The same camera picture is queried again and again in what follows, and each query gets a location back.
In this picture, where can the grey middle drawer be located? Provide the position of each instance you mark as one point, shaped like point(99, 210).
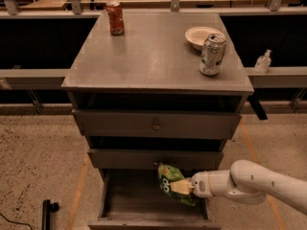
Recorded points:
point(147, 159)

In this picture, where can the white paper bowl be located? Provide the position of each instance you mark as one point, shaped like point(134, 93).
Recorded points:
point(197, 35)

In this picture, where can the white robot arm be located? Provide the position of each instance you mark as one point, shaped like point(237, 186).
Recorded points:
point(245, 182)

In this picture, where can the red soda can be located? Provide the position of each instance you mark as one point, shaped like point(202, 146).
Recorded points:
point(115, 17)

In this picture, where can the grey open bottom drawer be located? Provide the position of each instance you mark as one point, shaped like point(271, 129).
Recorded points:
point(132, 200)

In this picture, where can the grey metal railing frame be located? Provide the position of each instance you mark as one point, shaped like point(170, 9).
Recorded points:
point(38, 47)

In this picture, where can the grey wooden drawer cabinet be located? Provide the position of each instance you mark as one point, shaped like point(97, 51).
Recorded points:
point(152, 67)

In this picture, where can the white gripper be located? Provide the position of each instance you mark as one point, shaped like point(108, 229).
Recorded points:
point(200, 184)

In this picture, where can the grey top drawer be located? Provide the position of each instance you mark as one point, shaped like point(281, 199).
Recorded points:
point(190, 125)

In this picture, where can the black floor stand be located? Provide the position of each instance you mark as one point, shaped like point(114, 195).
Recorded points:
point(47, 209)

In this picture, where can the green rice chip bag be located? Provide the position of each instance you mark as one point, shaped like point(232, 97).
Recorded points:
point(168, 174)

